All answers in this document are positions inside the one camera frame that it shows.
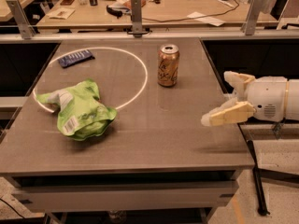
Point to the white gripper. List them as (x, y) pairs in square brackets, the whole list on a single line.
[(268, 97)]

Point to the orange soda can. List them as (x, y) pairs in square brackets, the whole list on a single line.
[(168, 60)]

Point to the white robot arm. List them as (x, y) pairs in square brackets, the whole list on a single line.
[(291, 102)]

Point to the green rice chip bag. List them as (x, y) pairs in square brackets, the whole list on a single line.
[(81, 114)]

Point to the white paper sheet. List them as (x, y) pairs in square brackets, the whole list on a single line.
[(206, 19)]

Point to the white table drawer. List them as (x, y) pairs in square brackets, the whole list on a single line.
[(126, 197)]

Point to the black floor rod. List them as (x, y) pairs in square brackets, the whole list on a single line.
[(262, 207)]

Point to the black sunglasses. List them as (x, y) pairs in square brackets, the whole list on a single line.
[(114, 12)]

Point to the dark blue snack bar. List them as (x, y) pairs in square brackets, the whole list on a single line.
[(75, 57)]

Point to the paper card on desk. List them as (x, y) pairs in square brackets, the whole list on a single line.
[(61, 13)]

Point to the right metal bracket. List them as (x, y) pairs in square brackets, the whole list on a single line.
[(248, 28)]

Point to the metal bracket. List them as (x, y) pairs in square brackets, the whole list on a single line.
[(25, 28), (136, 19), (248, 28)]

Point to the middle metal bracket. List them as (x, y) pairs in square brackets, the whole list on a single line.
[(136, 19)]

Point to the left metal bracket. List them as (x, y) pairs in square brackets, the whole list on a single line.
[(25, 28)]

